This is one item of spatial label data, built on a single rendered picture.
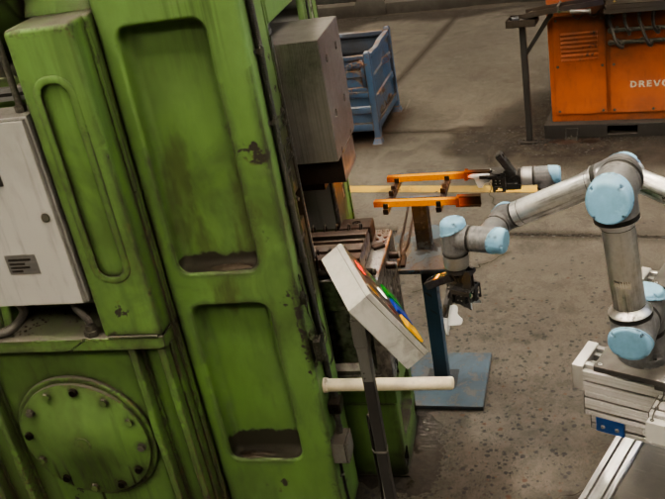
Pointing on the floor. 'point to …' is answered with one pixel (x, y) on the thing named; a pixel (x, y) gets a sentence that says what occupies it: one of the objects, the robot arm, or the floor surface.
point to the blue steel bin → (370, 78)
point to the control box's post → (376, 421)
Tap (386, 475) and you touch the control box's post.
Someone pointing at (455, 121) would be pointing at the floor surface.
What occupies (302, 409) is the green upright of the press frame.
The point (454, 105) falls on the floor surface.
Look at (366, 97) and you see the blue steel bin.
